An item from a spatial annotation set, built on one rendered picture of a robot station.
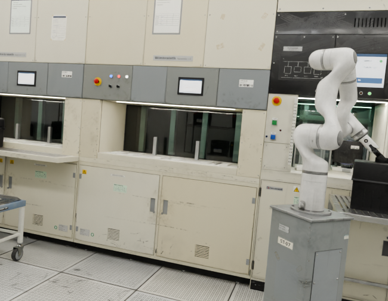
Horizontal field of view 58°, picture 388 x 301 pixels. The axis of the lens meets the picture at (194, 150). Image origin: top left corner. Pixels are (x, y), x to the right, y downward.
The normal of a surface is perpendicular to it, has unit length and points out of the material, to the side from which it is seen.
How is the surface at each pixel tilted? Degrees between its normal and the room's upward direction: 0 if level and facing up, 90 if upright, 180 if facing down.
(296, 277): 90
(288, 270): 90
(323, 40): 90
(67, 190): 90
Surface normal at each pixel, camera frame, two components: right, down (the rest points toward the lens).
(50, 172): -0.30, 0.04
